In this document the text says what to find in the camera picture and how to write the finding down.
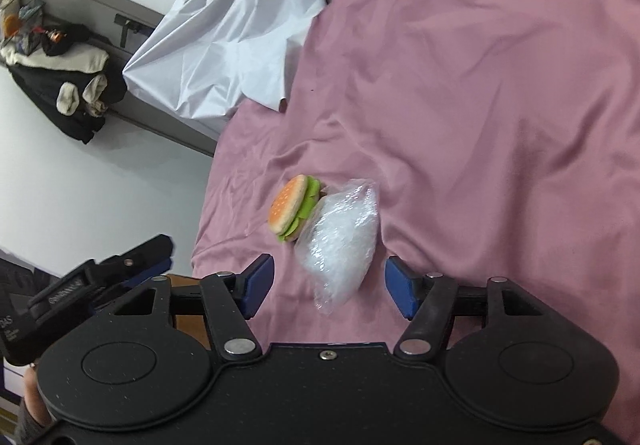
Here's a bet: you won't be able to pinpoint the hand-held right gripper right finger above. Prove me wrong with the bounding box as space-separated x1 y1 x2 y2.
384 255 551 360

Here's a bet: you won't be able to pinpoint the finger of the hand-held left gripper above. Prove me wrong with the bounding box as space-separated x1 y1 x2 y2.
100 234 174 288

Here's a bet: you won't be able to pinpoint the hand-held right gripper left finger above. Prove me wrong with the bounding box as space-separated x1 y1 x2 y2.
100 253 276 360

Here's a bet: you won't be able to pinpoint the brown cardboard box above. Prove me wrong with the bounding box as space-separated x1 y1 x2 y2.
167 274 212 347

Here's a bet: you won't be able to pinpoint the clear plastic bag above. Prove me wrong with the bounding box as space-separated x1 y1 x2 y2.
294 179 381 317

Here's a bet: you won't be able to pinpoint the hamburger plush toy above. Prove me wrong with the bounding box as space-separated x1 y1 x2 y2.
268 174 322 243

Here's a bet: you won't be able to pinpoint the person's left forearm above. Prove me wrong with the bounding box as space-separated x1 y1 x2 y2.
15 365 58 445

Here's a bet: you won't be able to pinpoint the cream hanging socks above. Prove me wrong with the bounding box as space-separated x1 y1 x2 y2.
56 74 109 117

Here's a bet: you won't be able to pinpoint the pile of dark clothes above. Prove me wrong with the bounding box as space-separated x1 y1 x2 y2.
10 22 129 146

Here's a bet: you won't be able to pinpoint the pink bed sheet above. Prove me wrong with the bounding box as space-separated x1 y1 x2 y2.
190 0 640 348

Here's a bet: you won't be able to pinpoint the white hanging garment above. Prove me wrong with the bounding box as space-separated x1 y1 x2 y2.
0 42 110 74

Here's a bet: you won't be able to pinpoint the white draped cloth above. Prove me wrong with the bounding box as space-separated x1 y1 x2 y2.
122 0 331 122

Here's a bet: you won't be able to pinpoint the hanging wire basket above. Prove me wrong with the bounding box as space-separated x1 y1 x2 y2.
0 0 44 54

